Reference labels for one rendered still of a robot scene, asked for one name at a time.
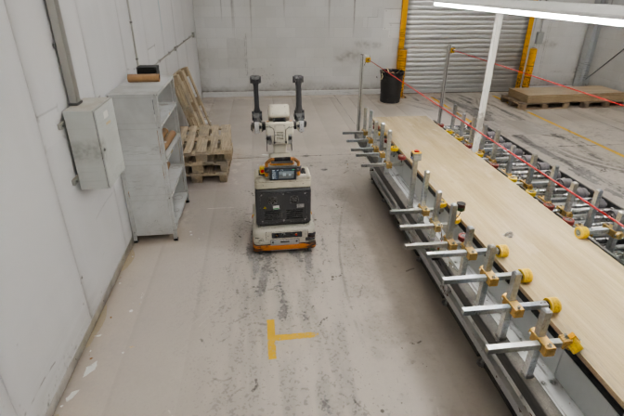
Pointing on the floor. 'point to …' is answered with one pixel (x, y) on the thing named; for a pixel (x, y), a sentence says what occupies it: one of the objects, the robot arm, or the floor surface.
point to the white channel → (502, 18)
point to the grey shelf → (150, 156)
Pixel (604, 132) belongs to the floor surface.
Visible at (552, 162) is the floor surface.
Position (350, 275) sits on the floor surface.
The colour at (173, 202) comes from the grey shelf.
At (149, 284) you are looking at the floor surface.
